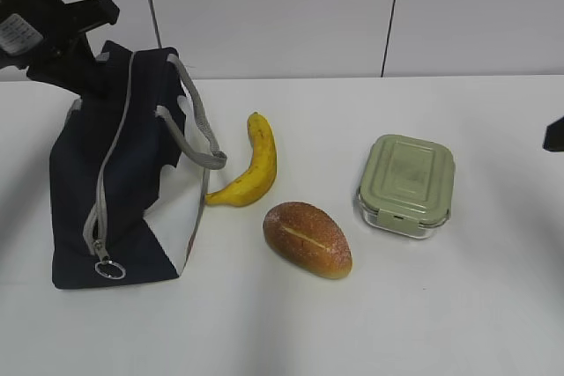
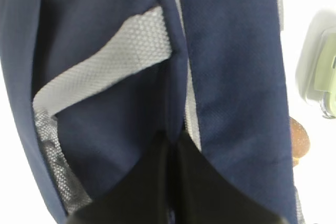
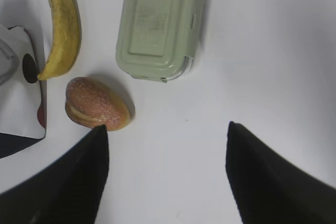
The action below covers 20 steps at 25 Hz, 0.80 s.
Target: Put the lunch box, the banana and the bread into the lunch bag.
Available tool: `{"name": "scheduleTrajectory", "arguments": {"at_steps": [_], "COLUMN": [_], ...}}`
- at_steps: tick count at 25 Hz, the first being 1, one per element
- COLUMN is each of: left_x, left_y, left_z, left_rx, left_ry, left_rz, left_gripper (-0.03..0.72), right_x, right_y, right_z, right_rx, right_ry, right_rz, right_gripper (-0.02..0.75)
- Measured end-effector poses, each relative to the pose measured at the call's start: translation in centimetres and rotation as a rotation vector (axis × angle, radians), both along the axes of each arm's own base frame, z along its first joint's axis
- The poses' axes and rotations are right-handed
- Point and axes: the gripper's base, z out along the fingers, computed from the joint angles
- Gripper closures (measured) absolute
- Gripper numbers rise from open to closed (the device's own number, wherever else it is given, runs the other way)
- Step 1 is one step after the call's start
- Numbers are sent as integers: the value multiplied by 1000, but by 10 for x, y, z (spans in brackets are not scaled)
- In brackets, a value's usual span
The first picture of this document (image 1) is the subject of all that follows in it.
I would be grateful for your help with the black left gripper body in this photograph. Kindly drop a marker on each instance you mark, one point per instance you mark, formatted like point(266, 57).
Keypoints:
point(34, 31)

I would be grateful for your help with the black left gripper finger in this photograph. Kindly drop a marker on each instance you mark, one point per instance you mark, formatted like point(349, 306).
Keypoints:
point(77, 46)
point(53, 74)

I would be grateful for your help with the green lid glass container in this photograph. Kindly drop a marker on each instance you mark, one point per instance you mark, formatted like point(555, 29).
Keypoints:
point(407, 186)

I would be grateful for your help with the yellow banana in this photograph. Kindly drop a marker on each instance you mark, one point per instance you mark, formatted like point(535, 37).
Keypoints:
point(258, 179)

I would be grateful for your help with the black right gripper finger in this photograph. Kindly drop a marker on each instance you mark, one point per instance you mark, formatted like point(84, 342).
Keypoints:
point(554, 136)

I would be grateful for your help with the navy blue lunch bag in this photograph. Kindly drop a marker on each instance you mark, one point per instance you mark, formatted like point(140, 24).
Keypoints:
point(128, 174)

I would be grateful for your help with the brown bread roll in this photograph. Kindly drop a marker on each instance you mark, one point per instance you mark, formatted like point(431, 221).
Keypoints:
point(309, 238)

